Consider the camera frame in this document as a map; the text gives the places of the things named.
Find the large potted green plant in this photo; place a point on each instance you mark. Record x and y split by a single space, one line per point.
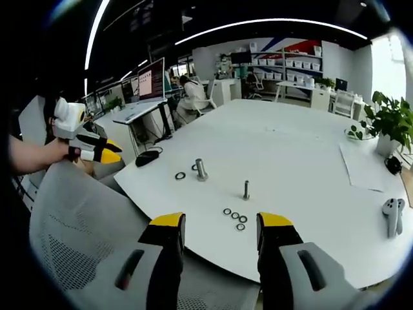
392 126

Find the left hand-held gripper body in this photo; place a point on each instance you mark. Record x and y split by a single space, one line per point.
66 121

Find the small plant in glass dish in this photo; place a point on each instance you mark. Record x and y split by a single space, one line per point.
356 132

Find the grey mesh office chair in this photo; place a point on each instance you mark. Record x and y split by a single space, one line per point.
80 219

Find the person's left hand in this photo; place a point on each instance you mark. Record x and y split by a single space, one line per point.
63 150

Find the curved ceiling light strip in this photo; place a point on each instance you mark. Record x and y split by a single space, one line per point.
95 32
274 23

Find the white slatted chair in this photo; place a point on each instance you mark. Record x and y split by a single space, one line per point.
343 103

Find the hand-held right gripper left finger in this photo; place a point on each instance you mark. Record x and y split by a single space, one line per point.
167 258

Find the small black monitor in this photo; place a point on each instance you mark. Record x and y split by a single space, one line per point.
341 84

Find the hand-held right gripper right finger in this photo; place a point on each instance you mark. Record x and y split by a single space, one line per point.
274 258

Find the grey game controller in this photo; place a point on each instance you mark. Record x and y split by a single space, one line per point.
389 219
400 213

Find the large metal threaded stud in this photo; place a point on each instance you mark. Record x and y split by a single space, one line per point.
200 169

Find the white office chair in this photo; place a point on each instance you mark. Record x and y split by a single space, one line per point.
210 93

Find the white cabinet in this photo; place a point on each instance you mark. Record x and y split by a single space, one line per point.
320 98

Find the small green desk plant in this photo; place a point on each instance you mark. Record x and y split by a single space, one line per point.
114 104

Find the white standing desk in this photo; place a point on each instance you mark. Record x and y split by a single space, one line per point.
138 111

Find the large computer monitor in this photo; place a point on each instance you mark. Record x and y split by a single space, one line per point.
151 80

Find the shelf with white bins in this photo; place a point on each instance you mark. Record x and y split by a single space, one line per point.
287 66

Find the small metal threaded stud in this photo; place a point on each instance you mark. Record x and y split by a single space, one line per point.
246 191

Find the white paper sheet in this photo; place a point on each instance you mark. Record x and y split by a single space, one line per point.
364 168

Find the black computer mouse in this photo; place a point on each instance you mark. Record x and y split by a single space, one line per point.
145 159

